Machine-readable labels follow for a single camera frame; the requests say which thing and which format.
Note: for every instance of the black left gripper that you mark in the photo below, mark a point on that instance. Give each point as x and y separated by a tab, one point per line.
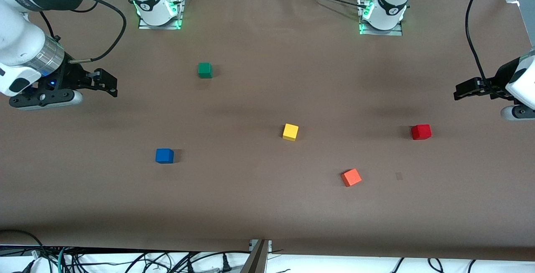
503	77

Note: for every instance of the blue wooden block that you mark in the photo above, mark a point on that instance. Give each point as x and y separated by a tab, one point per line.
164	156

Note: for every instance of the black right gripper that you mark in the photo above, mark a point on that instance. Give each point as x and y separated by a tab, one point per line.
70	77

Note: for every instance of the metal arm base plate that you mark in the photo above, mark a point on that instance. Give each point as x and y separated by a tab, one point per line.
382	32
180	14

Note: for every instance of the brown paper table cover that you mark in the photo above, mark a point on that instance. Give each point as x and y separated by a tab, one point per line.
267	210

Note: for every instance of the yellow wooden block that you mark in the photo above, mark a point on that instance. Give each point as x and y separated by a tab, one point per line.
290	132

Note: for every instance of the green wooden block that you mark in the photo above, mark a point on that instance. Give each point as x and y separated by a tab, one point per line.
205	70

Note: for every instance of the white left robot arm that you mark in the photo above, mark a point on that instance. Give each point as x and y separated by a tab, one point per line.
393	1

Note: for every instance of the silver metal bracket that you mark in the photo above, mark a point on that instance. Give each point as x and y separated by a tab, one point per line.
268	246

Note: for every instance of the orange wooden block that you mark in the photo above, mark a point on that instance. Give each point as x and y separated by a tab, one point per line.
351	177

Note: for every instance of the red wooden block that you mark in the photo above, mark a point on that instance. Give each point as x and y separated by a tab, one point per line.
421	132

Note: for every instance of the black power plug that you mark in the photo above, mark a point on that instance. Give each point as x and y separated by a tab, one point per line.
226	264

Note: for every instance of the grey metal post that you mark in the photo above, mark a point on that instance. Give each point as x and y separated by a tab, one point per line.
255	262

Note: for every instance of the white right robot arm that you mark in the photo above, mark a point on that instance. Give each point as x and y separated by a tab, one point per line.
21	43

